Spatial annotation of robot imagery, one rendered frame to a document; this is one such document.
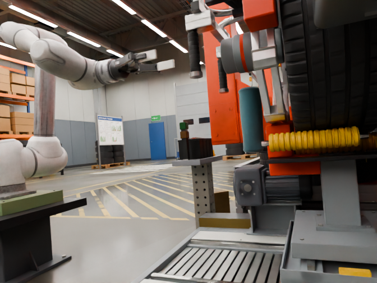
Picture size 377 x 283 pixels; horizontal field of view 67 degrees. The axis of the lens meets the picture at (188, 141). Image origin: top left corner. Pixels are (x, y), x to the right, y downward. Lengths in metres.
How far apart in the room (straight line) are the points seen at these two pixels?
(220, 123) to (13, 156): 1.02
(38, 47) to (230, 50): 0.64
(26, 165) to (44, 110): 0.30
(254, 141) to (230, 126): 0.40
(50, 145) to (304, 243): 1.28
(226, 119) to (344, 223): 0.79
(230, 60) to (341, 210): 0.62
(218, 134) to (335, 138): 0.77
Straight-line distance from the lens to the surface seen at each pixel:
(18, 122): 12.31
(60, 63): 1.06
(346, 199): 1.02
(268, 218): 1.50
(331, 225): 1.03
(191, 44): 0.98
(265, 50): 0.82
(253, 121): 1.15
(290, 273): 0.88
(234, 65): 1.07
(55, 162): 1.66
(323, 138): 0.90
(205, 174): 1.72
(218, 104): 1.55
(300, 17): 0.78
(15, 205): 1.44
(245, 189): 1.32
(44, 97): 1.66
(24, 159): 1.57
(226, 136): 1.53
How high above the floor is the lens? 0.52
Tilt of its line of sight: 1 degrees up
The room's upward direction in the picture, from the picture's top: 5 degrees counter-clockwise
